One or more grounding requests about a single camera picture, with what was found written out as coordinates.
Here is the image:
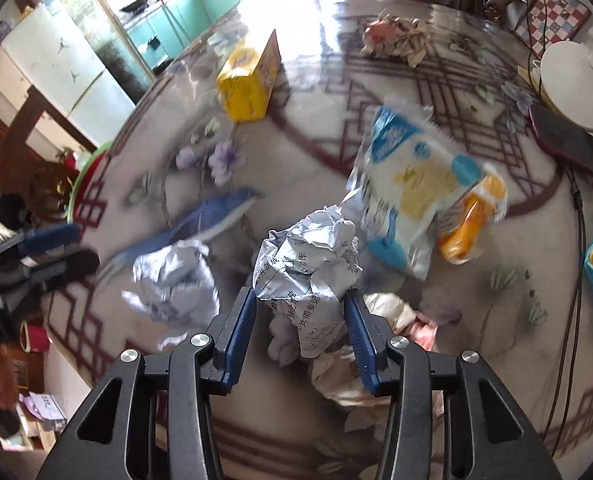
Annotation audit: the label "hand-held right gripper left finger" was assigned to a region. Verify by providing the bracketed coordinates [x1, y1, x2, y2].
[36, 287, 258, 480]

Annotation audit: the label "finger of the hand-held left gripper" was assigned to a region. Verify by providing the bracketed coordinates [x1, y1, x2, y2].
[0, 224, 83, 273]
[0, 247, 100, 311]

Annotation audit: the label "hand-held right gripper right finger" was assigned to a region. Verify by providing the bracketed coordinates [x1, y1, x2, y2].
[343, 290, 562, 480]

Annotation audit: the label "beige paper wrapper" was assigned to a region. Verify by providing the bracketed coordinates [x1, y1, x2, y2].
[310, 292, 444, 411]

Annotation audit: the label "red basin with green rim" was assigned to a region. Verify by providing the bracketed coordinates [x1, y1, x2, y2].
[69, 145, 112, 221]

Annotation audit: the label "white printed paper ball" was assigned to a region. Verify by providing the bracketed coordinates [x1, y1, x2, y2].
[121, 240, 221, 351]
[254, 204, 362, 361]

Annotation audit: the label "orange snack packet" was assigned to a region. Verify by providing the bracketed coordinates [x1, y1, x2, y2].
[436, 170, 508, 265]

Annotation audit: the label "blue and white snack bag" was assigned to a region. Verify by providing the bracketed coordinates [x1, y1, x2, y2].
[346, 95, 497, 281]

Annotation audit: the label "yellow drink carton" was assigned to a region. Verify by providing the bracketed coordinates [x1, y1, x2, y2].
[216, 29, 281, 122]

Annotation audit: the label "red and beige wrapper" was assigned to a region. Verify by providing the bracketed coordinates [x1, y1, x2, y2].
[360, 10, 434, 68]

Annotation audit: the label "red cup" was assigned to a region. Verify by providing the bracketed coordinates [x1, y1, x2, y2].
[22, 324, 50, 352]

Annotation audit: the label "white cardboard box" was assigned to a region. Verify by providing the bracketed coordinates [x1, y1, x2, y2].
[19, 392, 67, 433]

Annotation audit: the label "white refrigerator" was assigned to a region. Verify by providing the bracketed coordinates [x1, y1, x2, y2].
[0, 5, 137, 133]

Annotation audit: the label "teal kitchen cabinets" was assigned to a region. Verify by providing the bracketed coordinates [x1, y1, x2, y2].
[126, 0, 242, 68]

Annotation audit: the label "dark red phone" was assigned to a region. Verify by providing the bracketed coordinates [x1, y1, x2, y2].
[529, 105, 593, 188]

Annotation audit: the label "checkered seat cushion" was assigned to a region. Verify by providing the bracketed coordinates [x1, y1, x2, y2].
[515, 0, 593, 58]

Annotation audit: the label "wooden furniture frame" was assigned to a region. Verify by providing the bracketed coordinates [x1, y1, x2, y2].
[0, 85, 97, 211]

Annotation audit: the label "black cable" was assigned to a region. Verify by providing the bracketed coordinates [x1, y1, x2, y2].
[541, 165, 589, 456]

